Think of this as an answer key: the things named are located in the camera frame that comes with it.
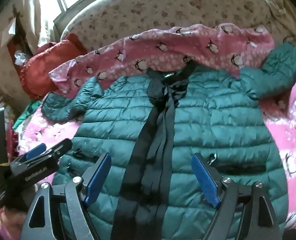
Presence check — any white paper sheet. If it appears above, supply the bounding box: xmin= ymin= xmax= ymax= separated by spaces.
xmin=2 ymin=17 xmax=21 ymax=41

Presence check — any beige curtain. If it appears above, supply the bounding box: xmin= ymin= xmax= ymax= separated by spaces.
xmin=18 ymin=0 xmax=63 ymax=47

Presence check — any beige floral bed sheet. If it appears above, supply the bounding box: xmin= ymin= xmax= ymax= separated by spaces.
xmin=53 ymin=0 xmax=296 ymax=53

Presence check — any pink penguin print blanket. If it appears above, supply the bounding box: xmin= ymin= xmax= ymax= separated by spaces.
xmin=18 ymin=24 xmax=296 ymax=233

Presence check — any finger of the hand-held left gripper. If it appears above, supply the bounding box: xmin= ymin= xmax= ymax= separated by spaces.
xmin=44 ymin=139 xmax=73 ymax=164
xmin=20 ymin=143 xmax=46 ymax=160

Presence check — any green quilted puffer jacket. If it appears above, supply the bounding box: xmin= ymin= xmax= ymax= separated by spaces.
xmin=42 ymin=42 xmax=296 ymax=240

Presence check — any green patterned cloth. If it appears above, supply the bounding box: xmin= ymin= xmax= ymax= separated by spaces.
xmin=13 ymin=101 xmax=42 ymax=130

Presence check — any clear crumpled plastic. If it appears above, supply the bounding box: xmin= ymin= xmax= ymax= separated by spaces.
xmin=14 ymin=49 xmax=29 ymax=66

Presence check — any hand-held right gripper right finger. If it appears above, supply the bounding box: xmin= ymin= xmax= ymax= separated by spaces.
xmin=191 ymin=152 xmax=282 ymax=240

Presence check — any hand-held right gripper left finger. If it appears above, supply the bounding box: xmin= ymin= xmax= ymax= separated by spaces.
xmin=20 ymin=152 xmax=112 ymax=240

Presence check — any black ribbon tie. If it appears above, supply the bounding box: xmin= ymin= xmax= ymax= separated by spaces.
xmin=114 ymin=61 xmax=197 ymax=240

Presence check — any beige crumpled cloth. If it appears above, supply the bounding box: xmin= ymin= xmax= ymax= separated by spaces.
xmin=260 ymin=0 xmax=296 ymax=38

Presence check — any orange fringed cloth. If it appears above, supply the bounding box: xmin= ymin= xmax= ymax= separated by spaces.
xmin=20 ymin=33 xmax=88 ymax=100

